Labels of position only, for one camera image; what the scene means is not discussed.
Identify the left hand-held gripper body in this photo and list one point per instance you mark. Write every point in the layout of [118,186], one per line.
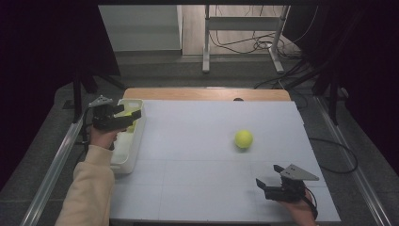
[105,121]

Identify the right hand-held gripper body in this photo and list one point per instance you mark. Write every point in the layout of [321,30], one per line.
[285,190]

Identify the yellow tennis ball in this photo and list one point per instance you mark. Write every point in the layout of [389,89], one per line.
[131,126]
[243,139]

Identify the white plastic bin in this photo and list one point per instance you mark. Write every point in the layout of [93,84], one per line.
[138,138]

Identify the person's left hand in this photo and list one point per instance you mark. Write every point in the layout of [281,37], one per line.
[102,138]

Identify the person's right hand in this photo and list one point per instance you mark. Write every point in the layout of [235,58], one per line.
[299,210]

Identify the black tripod stand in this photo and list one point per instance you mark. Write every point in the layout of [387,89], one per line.
[77,97]
[333,97]

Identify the white board sheet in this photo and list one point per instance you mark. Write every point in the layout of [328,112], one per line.
[204,163]

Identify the wooden table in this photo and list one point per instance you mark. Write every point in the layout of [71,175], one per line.
[194,94]

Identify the white panel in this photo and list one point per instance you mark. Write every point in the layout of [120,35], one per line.
[141,28]

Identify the dark curtain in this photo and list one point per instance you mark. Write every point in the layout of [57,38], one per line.
[37,62]
[370,62]

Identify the aluminium floor rail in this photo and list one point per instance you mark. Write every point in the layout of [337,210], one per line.
[354,175]
[50,179]

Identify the white metal desk frame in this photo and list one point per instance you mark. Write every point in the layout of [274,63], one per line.
[241,23]

